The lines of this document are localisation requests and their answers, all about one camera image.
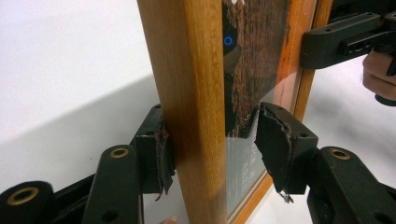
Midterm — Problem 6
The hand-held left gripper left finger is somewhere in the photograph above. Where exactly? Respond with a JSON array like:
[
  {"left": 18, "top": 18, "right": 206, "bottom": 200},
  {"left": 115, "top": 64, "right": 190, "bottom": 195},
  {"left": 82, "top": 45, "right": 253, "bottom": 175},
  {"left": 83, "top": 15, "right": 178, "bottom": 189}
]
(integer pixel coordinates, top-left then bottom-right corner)
[{"left": 130, "top": 104, "right": 177, "bottom": 201}]

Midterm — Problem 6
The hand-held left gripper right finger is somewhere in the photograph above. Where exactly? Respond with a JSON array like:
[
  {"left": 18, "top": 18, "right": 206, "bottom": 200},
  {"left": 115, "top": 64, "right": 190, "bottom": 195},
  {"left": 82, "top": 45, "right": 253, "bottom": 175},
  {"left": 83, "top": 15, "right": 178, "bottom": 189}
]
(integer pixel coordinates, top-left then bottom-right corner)
[{"left": 254, "top": 102, "right": 319, "bottom": 203}]

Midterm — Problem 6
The wooden picture frame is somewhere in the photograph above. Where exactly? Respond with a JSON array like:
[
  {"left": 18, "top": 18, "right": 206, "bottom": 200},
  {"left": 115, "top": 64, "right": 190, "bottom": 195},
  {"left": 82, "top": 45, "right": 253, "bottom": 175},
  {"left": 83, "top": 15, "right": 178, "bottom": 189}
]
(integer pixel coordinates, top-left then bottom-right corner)
[{"left": 136, "top": 0, "right": 334, "bottom": 224}]

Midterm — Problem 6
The white table mat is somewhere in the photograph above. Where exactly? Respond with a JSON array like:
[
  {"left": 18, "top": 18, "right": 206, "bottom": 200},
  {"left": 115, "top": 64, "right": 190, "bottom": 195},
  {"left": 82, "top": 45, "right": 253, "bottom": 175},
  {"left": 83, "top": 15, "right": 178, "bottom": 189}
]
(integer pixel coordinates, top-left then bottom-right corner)
[{"left": 0, "top": 0, "right": 396, "bottom": 224}]

